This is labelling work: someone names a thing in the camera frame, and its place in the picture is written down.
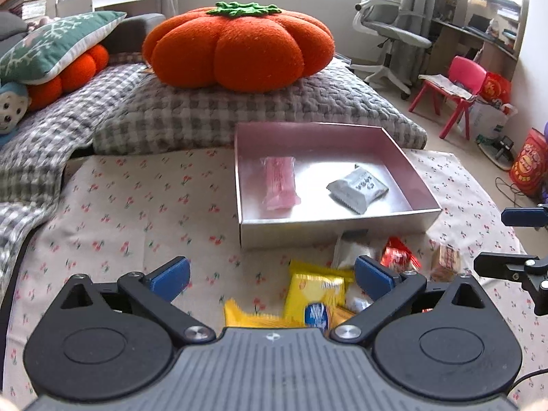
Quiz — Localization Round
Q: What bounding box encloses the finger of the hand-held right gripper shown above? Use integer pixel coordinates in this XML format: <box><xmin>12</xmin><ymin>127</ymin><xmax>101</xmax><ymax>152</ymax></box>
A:
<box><xmin>501</xmin><ymin>204</ymin><xmax>548</xmax><ymax>227</ymax></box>
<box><xmin>473</xmin><ymin>252</ymin><xmax>548</xmax><ymax>316</ymax></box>

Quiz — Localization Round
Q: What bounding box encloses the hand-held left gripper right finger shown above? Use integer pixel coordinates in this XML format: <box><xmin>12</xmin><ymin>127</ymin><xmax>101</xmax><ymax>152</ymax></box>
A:
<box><xmin>327</xmin><ymin>254</ymin><xmax>500</xmax><ymax>346</ymax></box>

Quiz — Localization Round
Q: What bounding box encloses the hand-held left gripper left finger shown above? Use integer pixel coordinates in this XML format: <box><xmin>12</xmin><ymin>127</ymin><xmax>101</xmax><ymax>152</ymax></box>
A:
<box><xmin>43</xmin><ymin>256</ymin><xmax>217</xmax><ymax>346</ymax></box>

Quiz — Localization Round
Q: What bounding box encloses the orange snack packet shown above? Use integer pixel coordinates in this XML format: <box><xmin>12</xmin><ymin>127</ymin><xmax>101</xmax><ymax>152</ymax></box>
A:
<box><xmin>329</xmin><ymin>306</ymin><xmax>356</xmax><ymax>331</ymax></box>

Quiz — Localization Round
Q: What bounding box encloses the yellow cracker packet blue logo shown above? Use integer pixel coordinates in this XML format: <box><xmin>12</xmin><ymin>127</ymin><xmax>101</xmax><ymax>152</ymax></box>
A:
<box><xmin>283</xmin><ymin>260</ymin><xmax>356</xmax><ymax>331</ymax></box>

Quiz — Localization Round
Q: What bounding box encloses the grey white snack packet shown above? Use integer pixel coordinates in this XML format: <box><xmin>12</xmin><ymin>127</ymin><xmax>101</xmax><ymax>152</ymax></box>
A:
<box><xmin>326</xmin><ymin>163</ymin><xmax>390</xmax><ymax>215</ymax></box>

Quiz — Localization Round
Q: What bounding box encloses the pink cardboard box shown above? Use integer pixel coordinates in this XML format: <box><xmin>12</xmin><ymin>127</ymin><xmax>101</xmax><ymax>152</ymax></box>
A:
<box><xmin>233</xmin><ymin>122</ymin><xmax>443</xmax><ymax>250</ymax></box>

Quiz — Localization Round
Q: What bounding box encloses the pink snack packet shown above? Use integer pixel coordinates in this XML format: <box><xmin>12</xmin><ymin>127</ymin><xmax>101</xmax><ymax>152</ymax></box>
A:
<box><xmin>260</xmin><ymin>156</ymin><xmax>301</xmax><ymax>211</ymax></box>

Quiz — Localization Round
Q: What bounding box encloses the clear white blue snack packet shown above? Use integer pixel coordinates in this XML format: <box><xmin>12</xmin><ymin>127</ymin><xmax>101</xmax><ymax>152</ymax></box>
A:
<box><xmin>345</xmin><ymin>283</ymin><xmax>375</xmax><ymax>314</ymax></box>

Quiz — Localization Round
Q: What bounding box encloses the red snack packet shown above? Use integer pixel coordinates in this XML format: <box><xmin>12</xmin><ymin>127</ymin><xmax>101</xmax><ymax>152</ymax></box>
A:
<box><xmin>380</xmin><ymin>236</ymin><xmax>422</xmax><ymax>272</ymax></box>

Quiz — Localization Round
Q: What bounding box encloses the large red gift bag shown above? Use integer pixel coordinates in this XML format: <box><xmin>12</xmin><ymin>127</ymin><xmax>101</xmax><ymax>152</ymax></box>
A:
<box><xmin>509</xmin><ymin>127</ymin><xmax>548</xmax><ymax>198</ymax></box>

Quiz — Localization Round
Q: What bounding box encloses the brown white snack packet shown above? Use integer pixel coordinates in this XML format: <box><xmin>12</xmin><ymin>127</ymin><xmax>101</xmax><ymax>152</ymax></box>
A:
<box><xmin>429</xmin><ymin>243</ymin><xmax>463</xmax><ymax>283</ymax></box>

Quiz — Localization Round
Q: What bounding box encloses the cherry print sheet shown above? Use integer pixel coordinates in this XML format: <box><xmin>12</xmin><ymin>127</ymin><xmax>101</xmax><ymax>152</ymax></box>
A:
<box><xmin>0</xmin><ymin>148</ymin><xmax>527</xmax><ymax>411</ymax></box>

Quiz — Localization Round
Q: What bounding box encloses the black floor device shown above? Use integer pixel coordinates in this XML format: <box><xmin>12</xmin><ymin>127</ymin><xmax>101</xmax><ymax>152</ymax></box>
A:
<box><xmin>477</xmin><ymin>135</ymin><xmax>516</xmax><ymax>170</ymax></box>

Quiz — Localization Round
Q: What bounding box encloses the white paper bag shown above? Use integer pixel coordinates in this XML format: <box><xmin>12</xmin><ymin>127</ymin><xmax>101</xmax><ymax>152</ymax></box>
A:
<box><xmin>458</xmin><ymin>100</ymin><xmax>519</xmax><ymax>142</ymax></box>

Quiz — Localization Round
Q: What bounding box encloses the small red gift bag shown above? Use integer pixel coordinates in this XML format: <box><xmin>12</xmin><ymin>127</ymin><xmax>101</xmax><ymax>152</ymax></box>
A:
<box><xmin>477</xmin><ymin>72</ymin><xmax>512</xmax><ymax>110</ymax></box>

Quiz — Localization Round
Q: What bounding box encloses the newspaper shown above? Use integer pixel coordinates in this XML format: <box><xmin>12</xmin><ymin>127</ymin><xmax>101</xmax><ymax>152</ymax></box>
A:
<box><xmin>419</xmin><ymin>74</ymin><xmax>477</xmax><ymax>103</ymax></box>

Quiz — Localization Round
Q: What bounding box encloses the pink child chair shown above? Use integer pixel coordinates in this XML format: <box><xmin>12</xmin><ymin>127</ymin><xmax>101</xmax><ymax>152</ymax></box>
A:
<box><xmin>409</xmin><ymin>55</ymin><xmax>488</xmax><ymax>140</ymax></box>

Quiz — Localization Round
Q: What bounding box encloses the grey checked quilt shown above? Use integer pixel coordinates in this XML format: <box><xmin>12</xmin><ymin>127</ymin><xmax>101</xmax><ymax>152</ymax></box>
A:
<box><xmin>92</xmin><ymin>58</ymin><xmax>429</xmax><ymax>155</ymax></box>

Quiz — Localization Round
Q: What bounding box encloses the brown wooden desk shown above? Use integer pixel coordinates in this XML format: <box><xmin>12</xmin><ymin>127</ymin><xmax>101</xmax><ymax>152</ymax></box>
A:
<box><xmin>428</xmin><ymin>17</ymin><xmax>519</xmax><ymax>83</ymax></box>

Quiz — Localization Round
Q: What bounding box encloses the grey checked blanket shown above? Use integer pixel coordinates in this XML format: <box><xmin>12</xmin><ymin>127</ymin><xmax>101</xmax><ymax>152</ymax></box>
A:
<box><xmin>0</xmin><ymin>63</ymin><xmax>147</xmax><ymax>275</ymax></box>

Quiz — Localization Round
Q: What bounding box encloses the small orange pumpkin cushion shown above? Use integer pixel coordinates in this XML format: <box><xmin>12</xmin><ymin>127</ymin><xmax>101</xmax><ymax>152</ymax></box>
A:
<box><xmin>26</xmin><ymin>44</ymin><xmax>110</xmax><ymax>112</ymax></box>

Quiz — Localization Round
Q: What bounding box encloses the blue white plush toy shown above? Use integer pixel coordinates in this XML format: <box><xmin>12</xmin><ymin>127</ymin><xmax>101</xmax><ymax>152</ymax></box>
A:
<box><xmin>0</xmin><ymin>80</ymin><xmax>32</xmax><ymax>146</ymax></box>

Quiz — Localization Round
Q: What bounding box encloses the grey curtain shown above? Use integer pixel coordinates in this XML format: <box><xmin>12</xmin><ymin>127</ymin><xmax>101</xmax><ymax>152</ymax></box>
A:
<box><xmin>400</xmin><ymin>0</ymin><xmax>454</xmax><ymax>86</ymax></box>

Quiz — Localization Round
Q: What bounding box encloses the grey office chair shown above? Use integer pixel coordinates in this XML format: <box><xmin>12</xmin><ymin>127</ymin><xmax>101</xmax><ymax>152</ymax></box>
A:
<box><xmin>349</xmin><ymin>0</ymin><xmax>433</xmax><ymax>99</ymax></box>

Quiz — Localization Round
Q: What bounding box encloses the large orange pumpkin cushion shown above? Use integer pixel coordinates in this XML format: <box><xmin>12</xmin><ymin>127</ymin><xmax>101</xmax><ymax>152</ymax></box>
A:
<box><xmin>142</xmin><ymin>1</ymin><xmax>335</xmax><ymax>92</ymax></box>

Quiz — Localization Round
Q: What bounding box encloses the dark grey headboard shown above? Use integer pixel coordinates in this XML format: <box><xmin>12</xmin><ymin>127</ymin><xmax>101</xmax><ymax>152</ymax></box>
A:
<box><xmin>103</xmin><ymin>13</ymin><xmax>167</xmax><ymax>54</ymax></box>

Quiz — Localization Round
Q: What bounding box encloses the green patterned pillow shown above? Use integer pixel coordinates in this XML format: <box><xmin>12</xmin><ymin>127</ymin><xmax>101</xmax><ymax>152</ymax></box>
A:
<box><xmin>0</xmin><ymin>11</ymin><xmax>128</xmax><ymax>85</ymax></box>

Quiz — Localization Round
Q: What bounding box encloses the black cable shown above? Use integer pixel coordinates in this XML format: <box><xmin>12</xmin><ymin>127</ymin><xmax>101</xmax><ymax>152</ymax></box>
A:
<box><xmin>496</xmin><ymin>176</ymin><xmax>541</xmax><ymax>206</ymax></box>

